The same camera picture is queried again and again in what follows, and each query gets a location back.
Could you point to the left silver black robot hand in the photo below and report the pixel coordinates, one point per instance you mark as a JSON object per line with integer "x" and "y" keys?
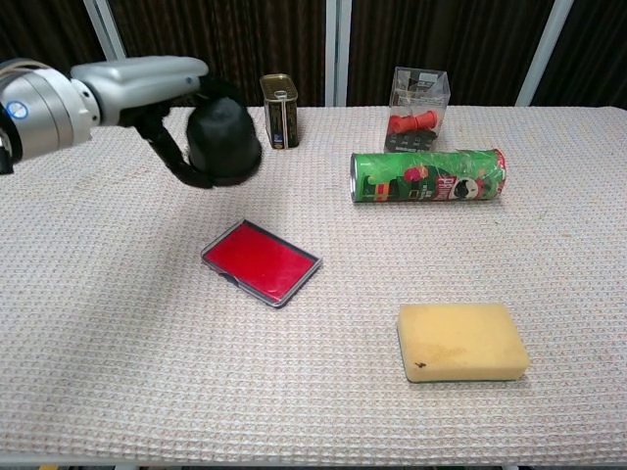
{"x": 142, "y": 83}

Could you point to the black round object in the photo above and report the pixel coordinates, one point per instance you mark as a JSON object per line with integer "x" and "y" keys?
{"x": 225, "y": 142}

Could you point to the gold rectangular tin can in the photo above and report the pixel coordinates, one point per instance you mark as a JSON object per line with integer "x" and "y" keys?
{"x": 281, "y": 117}

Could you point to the white partition frame post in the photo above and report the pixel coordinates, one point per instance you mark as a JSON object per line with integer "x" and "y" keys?
{"x": 105, "y": 29}
{"x": 544, "y": 49}
{"x": 338, "y": 49}

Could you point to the clear box with red parts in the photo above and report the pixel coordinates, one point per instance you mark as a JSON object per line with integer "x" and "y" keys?
{"x": 416, "y": 117}

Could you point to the yellow sponge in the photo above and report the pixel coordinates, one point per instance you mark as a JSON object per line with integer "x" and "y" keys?
{"x": 460, "y": 343}

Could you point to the beige waffle tablecloth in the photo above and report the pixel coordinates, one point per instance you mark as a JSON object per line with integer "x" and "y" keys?
{"x": 147, "y": 367}

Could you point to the green Pringles can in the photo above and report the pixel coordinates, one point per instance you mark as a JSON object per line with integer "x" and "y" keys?
{"x": 426, "y": 178}

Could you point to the clear case with red card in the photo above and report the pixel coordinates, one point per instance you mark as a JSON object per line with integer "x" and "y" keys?
{"x": 262, "y": 262}

